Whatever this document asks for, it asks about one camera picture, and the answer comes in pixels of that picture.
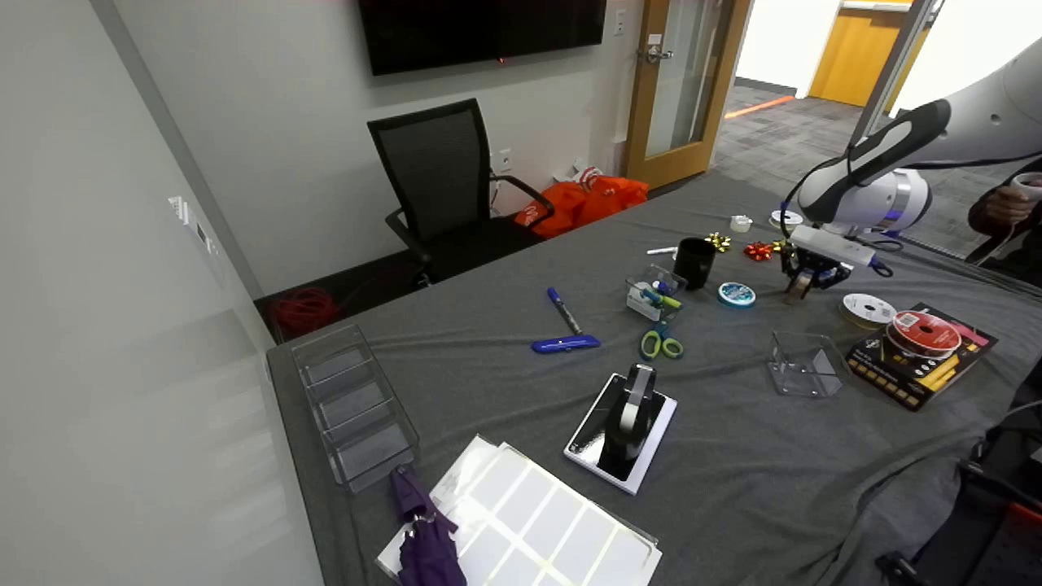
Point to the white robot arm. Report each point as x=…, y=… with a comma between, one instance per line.
x=867, y=165

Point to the purple cloth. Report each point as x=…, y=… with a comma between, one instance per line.
x=428, y=541

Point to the white marker black cap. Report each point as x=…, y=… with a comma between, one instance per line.
x=660, y=252

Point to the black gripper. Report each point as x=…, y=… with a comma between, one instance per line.
x=816, y=265

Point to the blue gift bow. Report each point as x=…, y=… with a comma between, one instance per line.
x=880, y=268

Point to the gold gift bow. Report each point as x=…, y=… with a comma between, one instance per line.
x=718, y=243

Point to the black mug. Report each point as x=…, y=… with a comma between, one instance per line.
x=694, y=265

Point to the white black flat box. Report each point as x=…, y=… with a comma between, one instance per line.
x=654, y=450

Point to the white wall thermostat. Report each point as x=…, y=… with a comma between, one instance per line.
x=181, y=208

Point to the grey tablecloth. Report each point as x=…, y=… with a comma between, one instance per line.
x=491, y=367

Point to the red gift bow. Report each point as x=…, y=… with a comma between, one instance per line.
x=758, y=252

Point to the blue round tin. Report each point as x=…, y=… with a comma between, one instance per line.
x=736, y=293

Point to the clear acrylic holder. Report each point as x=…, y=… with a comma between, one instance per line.
x=802, y=372

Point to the black product box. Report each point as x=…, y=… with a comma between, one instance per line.
x=924, y=376

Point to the orange bag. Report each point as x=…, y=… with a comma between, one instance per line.
x=589, y=200

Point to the clear square plastic container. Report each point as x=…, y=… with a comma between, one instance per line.
x=646, y=299

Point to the white spool gold ribbon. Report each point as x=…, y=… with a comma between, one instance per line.
x=867, y=307

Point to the black tape dispenser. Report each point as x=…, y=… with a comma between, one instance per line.
x=634, y=412

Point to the wooden door glass panel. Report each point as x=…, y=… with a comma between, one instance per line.
x=684, y=84

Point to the blue pen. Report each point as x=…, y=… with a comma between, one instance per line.
x=566, y=310

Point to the red object under chair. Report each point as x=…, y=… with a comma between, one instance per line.
x=303, y=310

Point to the black office chair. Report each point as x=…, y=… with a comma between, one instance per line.
x=442, y=173

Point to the blue flat marker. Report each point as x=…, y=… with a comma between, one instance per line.
x=566, y=344

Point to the black wall television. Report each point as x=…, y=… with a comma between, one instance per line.
x=476, y=30

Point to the red ribbon spool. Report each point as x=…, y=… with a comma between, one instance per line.
x=926, y=332

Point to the yellow hallway door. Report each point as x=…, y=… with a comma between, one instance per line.
x=855, y=52

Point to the clear tape roll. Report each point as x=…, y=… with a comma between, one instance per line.
x=742, y=221

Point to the white label sheet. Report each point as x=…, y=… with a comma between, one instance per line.
x=541, y=523

